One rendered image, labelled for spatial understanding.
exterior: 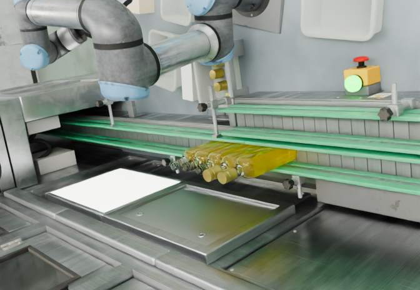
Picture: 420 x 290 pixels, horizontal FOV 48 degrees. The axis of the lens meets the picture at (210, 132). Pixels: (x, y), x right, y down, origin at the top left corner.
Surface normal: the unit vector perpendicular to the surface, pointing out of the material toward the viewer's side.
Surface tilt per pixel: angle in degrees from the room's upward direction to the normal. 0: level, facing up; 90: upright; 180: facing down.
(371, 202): 0
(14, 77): 90
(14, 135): 90
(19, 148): 90
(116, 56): 49
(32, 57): 42
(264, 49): 0
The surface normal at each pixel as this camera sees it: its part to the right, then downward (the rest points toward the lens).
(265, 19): -0.73, 0.29
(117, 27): 0.22, -0.07
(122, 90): 0.03, 0.40
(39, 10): -0.67, 0.07
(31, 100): 0.68, 0.07
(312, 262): -0.13, -0.97
